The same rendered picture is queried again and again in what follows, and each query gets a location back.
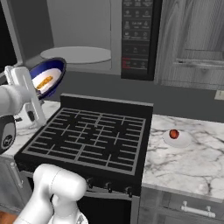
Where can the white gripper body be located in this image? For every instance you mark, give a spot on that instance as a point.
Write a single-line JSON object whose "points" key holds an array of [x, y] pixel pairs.
{"points": [[23, 80]]}

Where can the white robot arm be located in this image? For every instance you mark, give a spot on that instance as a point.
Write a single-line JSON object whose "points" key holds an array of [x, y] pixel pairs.
{"points": [[58, 186]]}

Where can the orange shrimp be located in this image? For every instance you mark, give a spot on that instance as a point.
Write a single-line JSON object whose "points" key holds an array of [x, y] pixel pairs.
{"points": [[44, 82]]}

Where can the blue bowl with white inside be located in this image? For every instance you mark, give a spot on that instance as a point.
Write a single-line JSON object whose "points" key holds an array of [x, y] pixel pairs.
{"points": [[55, 74]]}

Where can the black microwave door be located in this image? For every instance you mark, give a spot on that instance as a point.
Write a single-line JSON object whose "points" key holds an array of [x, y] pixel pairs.
{"points": [[5, 43]]}

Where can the white microwave turntable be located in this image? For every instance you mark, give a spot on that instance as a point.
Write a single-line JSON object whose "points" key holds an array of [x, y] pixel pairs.
{"points": [[75, 54]]}

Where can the grey base cupboard door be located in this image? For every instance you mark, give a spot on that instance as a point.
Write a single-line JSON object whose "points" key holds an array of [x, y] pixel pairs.
{"points": [[8, 186]]}

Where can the microwave start button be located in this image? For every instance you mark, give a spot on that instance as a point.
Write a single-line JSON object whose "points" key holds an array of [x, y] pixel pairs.
{"points": [[143, 64]]}

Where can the grey microwave oven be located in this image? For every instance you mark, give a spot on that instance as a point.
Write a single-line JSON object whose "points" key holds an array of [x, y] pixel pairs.
{"points": [[137, 35]]}

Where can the red apple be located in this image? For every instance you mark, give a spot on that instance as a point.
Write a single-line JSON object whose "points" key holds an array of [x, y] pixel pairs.
{"points": [[174, 134]]}

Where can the small white plate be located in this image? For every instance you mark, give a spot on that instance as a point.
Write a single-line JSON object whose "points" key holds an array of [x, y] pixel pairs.
{"points": [[182, 141]]}

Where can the black stove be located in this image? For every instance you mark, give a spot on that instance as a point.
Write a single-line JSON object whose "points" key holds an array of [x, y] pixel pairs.
{"points": [[93, 131]]}

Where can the black stove knob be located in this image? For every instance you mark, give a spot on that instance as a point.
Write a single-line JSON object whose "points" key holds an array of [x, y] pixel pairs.
{"points": [[90, 183], [128, 191], [109, 187]]}

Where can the grey drawer front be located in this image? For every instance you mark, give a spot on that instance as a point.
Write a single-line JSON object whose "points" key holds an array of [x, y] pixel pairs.
{"points": [[198, 204]]}

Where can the grey wall cupboard door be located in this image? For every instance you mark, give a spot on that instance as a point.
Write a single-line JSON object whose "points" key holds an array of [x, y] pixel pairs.
{"points": [[192, 35]]}

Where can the beige wall socket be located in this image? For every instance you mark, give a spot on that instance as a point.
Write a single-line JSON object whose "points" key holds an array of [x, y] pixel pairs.
{"points": [[220, 95]]}

